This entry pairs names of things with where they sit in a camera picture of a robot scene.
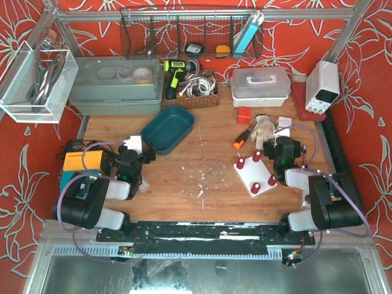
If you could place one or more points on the white peg base plate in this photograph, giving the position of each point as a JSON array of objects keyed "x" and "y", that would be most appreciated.
[{"x": 254, "y": 172}]

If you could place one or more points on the black wire basket shelf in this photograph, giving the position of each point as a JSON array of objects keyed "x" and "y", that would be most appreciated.
[{"x": 164, "y": 32}]

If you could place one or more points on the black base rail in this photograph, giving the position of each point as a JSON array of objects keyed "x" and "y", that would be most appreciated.
[{"x": 210, "y": 238}]

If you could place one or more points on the clear acrylic box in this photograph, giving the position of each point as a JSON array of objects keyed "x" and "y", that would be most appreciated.
[{"x": 36, "y": 85}]

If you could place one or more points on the white cotton work glove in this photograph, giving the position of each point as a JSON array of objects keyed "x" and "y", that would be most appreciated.
[{"x": 262, "y": 131}]

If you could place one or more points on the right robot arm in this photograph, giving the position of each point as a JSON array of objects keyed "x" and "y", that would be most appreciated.
[{"x": 333, "y": 200}]

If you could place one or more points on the red spring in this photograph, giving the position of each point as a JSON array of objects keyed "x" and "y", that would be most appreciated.
[
  {"x": 272, "y": 181},
  {"x": 240, "y": 163},
  {"x": 256, "y": 156},
  {"x": 255, "y": 188}
]

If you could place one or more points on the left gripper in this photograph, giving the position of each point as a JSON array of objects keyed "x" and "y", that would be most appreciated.
[{"x": 146, "y": 156}]

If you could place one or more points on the yellow tape measure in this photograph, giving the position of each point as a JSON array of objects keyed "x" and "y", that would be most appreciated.
[{"x": 222, "y": 51}]

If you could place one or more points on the wicker basket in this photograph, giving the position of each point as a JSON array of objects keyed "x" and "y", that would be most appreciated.
[{"x": 197, "y": 102}]

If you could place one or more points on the red tray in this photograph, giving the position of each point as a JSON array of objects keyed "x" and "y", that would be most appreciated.
[{"x": 298, "y": 92}]

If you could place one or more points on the white power supply unit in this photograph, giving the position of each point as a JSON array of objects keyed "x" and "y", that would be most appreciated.
[{"x": 322, "y": 87}]

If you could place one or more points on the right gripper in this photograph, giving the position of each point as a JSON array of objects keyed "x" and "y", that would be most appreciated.
[{"x": 270, "y": 150}]

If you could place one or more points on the green yellow cordless drill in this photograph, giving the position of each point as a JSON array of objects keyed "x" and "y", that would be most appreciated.
[{"x": 177, "y": 69}]

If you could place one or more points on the orange cube power socket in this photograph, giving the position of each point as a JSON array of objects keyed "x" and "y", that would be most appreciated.
[{"x": 244, "y": 115}]

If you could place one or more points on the orange teal device box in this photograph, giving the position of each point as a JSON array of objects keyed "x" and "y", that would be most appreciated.
[{"x": 94, "y": 161}]

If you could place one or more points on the orange black screwdriver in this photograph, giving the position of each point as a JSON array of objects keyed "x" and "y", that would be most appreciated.
[{"x": 243, "y": 137}]

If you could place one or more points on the teal plastic tray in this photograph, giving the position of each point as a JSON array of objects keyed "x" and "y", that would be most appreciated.
[{"x": 168, "y": 129}]

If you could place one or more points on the white cube power socket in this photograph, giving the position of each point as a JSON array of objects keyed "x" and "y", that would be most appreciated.
[{"x": 283, "y": 122}]

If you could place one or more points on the white plastic storage box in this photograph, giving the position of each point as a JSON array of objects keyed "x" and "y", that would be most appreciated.
[{"x": 260, "y": 87}]

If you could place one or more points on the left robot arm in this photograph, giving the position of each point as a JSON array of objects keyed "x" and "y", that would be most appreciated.
[{"x": 81, "y": 201}]

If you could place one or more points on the grey plastic storage box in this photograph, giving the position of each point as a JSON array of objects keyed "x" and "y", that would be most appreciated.
[{"x": 114, "y": 85}]

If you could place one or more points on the white box with warning label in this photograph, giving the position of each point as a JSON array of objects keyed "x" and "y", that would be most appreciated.
[{"x": 143, "y": 186}]

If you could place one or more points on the black tape measure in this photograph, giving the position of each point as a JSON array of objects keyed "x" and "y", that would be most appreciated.
[{"x": 194, "y": 50}]

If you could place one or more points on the blue white book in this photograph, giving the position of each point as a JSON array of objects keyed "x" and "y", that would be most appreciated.
[{"x": 244, "y": 37}]

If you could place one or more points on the ratchet wrench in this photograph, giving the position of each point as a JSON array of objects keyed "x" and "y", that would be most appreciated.
[{"x": 303, "y": 152}]

